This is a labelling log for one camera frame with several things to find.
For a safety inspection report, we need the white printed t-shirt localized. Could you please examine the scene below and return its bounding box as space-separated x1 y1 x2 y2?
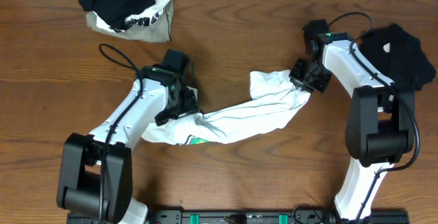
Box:
142 70 311 145

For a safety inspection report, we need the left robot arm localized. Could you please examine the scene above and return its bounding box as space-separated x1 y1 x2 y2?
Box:
56 65 196 223

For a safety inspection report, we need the black garment right side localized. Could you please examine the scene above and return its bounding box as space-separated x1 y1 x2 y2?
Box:
359 23 437 90

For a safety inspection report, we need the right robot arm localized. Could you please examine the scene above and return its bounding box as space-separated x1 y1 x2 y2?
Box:
289 29 420 223

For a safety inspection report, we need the white black-print garment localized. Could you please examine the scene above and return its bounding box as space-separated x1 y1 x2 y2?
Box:
94 0 170 32

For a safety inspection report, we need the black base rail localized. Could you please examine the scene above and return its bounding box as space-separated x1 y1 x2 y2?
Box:
66 207 411 224

